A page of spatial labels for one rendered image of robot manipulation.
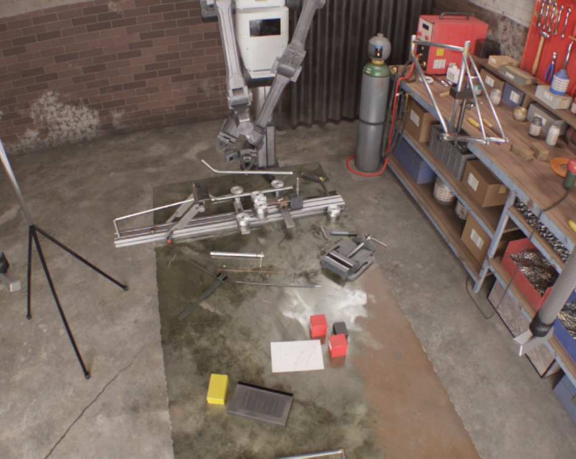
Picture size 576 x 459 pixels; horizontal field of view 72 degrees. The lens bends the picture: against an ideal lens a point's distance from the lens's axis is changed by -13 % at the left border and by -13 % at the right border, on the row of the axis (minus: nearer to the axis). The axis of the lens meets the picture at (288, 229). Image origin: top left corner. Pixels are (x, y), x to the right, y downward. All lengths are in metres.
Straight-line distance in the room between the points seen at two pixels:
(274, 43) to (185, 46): 2.19
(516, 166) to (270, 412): 1.85
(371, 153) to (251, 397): 2.67
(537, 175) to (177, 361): 1.98
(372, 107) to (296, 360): 2.42
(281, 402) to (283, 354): 0.17
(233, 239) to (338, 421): 0.80
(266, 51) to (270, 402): 1.48
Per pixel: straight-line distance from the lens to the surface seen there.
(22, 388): 2.66
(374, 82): 3.34
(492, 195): 2.75
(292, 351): 1.35
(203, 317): 1.45
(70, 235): 3.40
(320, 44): 4.03
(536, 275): 2.61
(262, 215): 1.70
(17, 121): 4.64
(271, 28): 2.06
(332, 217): 1.75
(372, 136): 3.53
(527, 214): 2.41
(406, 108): 3.21
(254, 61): 2.10
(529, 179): 2.47
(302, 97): 4.16
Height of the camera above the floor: 2.00
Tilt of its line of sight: 41 degrees down
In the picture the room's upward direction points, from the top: straight up
